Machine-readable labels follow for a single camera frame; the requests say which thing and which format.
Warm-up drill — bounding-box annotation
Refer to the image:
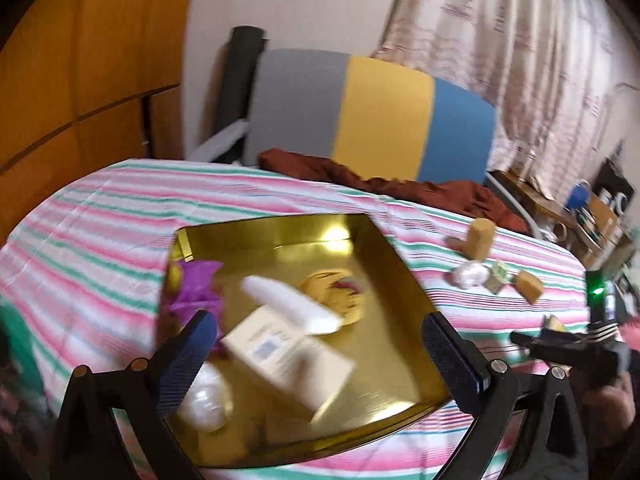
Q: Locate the purple cloth item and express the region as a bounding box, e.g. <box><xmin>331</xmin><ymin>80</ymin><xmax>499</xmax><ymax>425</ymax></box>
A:
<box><xmin>167</xmin><ymin>259</ymin><xmax>223</xmax><ymax>318</ymax></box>

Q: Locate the person's right hand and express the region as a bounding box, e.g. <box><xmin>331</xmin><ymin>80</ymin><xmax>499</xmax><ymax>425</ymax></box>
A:
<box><xmin>585</xmin><ymin>375</ymin><xmax>640</xmax><ymax>453</ymax></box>

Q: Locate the pale patterned curtain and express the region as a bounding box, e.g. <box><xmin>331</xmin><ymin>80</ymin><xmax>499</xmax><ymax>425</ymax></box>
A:
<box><xmin>372</xmin><ymin>0</ymin><xmax>640</xmax><ymax>201</ymax></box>

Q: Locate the blue mug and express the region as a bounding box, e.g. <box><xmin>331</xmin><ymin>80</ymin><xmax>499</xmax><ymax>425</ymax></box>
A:
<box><xmin>565</xmin><ymin>179</ymin><xmax>591</xmax><ymax>211</ymax></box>

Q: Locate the yellow plush toy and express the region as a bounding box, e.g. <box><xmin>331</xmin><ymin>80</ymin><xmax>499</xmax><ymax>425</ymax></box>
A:
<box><xmin>300</xmin><ymin>270</ymin><xmax>368</xmax><ymax>326</ymax></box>

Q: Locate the dark red blanket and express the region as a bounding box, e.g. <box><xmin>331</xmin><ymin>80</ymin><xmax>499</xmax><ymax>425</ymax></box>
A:
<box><xmin>257</xmin><ymin>147</ymin><xmax>531</xmax><ymax>235</ymax></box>

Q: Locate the black rolled mat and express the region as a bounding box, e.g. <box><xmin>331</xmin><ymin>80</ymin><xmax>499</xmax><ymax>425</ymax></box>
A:
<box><xmin>216</xmin><ymin>26</ymin><xmax>266</xmax><ymax>163</ymax></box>

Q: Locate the wooden wardrobe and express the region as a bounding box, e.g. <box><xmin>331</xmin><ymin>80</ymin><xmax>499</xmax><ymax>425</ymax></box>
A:
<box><xmin>0</xmin><ymin>0</ymin><xmax>201</xmax><ymax>246</ymax></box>

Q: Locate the striped pink green bedsheet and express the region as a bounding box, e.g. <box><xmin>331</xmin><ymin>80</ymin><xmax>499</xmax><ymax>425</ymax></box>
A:
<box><xmin>0</xmin><ymin>158</ymin><xmax>591</xmax><ymax>480</ymax></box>

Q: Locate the wooden side table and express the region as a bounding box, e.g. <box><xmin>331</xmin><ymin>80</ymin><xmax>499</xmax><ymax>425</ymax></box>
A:
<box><xmin>492</xmin><ymin>170</ymin><xmax>636</xmax><ymax>271</ymax></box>

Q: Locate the small green box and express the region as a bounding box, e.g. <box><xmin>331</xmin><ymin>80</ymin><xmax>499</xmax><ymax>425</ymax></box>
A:
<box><xmin>484</xmin><ymin>261</ymin><xmax>510</xmax><ymax>295</ymax></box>

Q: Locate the clear plastic item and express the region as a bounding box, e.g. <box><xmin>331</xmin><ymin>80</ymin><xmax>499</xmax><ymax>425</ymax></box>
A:
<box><xmin>177</xmin><ymin>362</ymin><xmax>233</xmax><ymax>433</ymax></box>

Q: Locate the tan wooden block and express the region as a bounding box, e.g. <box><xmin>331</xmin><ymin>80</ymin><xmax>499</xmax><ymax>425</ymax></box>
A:
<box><xmin>515</xmin><ymin>269</ymin><xmax>545</xmax><ymax>305</ymax></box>

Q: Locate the white bed frame rail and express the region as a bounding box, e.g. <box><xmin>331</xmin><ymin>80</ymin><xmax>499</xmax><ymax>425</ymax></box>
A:
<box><xmin>190</xmin><ymin>120</ymin><xmax>251</xmax><ymax>163</ymax></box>
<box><xmin>487</xmin><ymin>172</ymin><xmax>541</xmax><ymax>236</ymax></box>

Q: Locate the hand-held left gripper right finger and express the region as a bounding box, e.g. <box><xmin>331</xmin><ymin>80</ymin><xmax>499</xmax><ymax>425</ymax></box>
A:
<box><xmin>422</xmin><ymin>311</ymin><xmax>590</xmax><ymax>480</ymax></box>

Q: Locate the tan cylinder block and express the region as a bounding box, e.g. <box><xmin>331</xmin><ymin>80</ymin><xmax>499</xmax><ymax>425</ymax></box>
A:
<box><xmin>466</xmin><ymin>217</ymin><xmax>497</xmax><ymax>262</ymax></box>

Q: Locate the gold metal tray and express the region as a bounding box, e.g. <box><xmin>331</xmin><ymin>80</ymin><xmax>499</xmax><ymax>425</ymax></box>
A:
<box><xmin>159</xmin><ymin>213</ymin><xmax>453</xmax><ymax>471</ymax></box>

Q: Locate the black white appliance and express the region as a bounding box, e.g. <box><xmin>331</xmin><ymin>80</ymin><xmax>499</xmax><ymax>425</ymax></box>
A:
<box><xmin>597</xmin><ymin>160</ymin><xmax>636</xmax><ymax>221</ymax></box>

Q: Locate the cream cardboard box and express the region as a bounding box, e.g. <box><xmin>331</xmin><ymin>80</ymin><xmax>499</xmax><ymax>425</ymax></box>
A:
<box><xmin>220</xmin><ymin>305</ymin><xmax>357</xmax><ymax>423</ymax></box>

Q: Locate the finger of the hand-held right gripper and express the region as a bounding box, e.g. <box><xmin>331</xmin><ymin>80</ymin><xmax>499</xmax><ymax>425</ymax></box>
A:
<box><xmin>511</xmin><ymin>331</ymin><xmax>601</xmax><ymax>366</ymax></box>

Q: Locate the white tube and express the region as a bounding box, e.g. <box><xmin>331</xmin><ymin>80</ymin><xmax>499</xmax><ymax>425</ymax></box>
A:
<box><xmin>241</xmin><ymin>275</ymin><xmax>346</xmax><ymax>336</ymax></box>

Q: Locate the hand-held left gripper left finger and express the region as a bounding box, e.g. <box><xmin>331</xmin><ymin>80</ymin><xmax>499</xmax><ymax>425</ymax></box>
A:
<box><xmin>52</xmin><ymin>310</ymin><xmax>218</xmax><ymax>480</ymax></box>

